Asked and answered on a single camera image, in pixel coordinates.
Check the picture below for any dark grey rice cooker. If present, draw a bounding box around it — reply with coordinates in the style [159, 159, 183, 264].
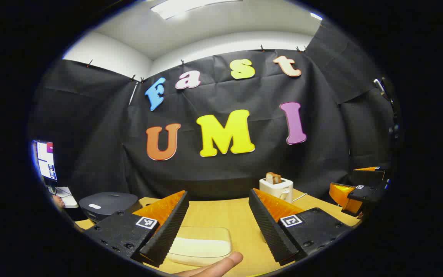
[78, 192, 141, 224]

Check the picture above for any black backdrop cloth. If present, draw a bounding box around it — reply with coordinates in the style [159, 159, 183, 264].
[27, 19, 399, 202]

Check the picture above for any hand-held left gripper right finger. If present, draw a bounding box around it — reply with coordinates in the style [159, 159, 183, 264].
[248, 188, 355, 267]

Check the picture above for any computer monitor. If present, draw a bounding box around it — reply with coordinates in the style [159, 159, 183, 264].
[33, 140, 58, 181]

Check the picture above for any white side table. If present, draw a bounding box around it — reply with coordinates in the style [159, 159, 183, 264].
[54, 186, 79, 209]

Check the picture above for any white toaster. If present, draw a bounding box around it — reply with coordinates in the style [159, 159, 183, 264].
[259, 177, 294, 204]

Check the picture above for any clear plastic container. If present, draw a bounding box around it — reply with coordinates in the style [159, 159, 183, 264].
[166, 226, 233, 267]

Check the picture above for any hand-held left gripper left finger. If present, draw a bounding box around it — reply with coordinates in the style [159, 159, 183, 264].
[83, 190, 190, 269]

